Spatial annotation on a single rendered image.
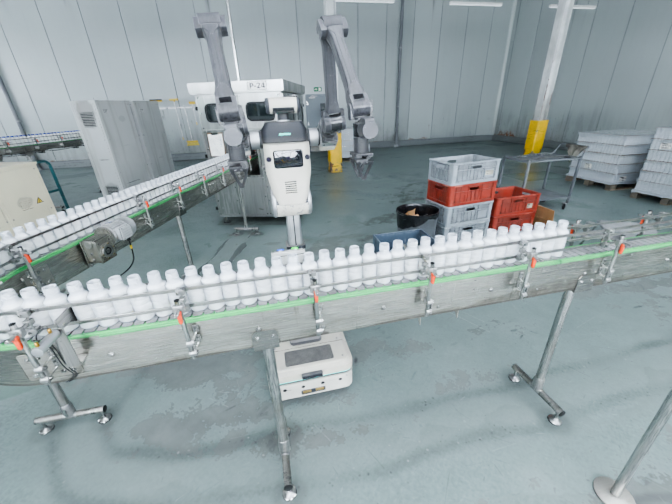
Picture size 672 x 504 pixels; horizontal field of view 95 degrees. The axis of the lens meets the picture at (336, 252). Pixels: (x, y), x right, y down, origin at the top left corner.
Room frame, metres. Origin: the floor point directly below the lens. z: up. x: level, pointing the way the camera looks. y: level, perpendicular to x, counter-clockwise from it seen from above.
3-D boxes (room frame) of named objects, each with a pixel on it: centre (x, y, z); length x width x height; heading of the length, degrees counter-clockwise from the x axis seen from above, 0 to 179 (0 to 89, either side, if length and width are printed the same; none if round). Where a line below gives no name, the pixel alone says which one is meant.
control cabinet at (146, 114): (6.95, 3.93, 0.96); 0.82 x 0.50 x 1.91; 174
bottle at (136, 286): (0.90, 0.68, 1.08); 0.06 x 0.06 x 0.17
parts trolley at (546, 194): (4.93, -3.30, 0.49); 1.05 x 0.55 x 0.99; 102
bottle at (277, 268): (1.00, 0.22, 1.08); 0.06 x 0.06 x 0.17
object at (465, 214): (3.34, -1.40, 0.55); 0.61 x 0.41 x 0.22; 109
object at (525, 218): (3.59, -2.06, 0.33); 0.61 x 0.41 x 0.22; 105
